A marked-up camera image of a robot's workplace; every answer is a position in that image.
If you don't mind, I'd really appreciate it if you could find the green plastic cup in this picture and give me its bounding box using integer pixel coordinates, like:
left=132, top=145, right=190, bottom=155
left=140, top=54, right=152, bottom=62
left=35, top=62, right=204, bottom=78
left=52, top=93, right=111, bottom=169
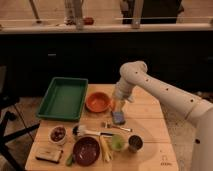
left=110, top=135, right=125, bottom=151

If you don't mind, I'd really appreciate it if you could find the silver fork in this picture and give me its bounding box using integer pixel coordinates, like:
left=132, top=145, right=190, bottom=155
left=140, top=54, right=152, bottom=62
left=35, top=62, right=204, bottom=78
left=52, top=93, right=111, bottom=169
left=101, top=122, right=133, bottom=132

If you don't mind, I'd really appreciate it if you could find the wooden block box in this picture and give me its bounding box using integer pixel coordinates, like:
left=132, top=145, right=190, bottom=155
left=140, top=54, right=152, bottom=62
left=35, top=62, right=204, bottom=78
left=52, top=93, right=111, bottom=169
left=35, top=147, right=63, bottom=163

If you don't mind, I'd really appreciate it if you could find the red object on counter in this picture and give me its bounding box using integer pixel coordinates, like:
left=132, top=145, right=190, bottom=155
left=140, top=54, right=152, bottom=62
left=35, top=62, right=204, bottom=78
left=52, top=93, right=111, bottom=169
left=83, top=17, right=94, bottom=25

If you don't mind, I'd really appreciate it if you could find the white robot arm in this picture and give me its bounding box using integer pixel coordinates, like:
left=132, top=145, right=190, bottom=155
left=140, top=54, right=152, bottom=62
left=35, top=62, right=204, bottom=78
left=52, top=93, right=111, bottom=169
left=113, top=61, right=213, bottom=171

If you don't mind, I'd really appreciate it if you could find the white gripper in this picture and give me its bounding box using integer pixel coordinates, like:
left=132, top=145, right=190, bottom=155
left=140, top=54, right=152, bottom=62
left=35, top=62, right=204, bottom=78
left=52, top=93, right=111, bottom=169
left=111, top=82, right=134, bottom=114

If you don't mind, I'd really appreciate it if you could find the green plastic tray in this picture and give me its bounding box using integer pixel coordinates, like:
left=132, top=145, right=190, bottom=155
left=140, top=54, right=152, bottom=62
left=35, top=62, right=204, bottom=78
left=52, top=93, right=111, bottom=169
left=37, top=77, right=88, bottom=122

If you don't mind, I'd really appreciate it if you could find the dark purple bowl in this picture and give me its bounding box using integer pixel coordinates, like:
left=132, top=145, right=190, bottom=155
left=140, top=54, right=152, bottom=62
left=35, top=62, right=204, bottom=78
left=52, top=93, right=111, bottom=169
left=73, top=137, right=100, bottom=166

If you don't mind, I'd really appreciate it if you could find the white bowl with dark food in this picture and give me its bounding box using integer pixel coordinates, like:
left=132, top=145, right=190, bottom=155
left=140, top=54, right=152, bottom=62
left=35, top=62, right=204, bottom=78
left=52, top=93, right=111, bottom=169
left=49, top=126, right=66, bottom=145

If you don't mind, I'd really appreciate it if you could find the orange red bowl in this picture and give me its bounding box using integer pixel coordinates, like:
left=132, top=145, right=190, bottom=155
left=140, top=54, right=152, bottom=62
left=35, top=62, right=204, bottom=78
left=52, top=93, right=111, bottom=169
left=85, top=92, right=111, bottom=113

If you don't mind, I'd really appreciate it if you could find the black chair frame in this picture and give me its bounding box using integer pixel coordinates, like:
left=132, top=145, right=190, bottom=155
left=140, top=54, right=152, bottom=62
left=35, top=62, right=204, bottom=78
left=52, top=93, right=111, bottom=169
left=0, top=65, right=41, bottom=171

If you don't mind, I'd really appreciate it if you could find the green vegetable piece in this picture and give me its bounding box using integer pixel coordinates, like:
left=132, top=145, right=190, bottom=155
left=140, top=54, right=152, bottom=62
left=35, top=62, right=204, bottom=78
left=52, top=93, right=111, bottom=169
left=65, top=154, right=74, bottom=166

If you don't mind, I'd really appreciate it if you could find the metal cup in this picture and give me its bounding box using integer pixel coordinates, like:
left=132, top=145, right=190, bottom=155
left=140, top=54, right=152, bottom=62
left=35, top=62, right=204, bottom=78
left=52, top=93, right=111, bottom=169
left=128, top=135, right=143, bottom=153

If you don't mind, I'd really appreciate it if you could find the blue sponge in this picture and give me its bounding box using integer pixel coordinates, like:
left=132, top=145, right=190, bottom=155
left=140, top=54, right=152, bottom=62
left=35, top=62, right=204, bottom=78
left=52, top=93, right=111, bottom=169
left=112, top=112, right=125, bottom=125

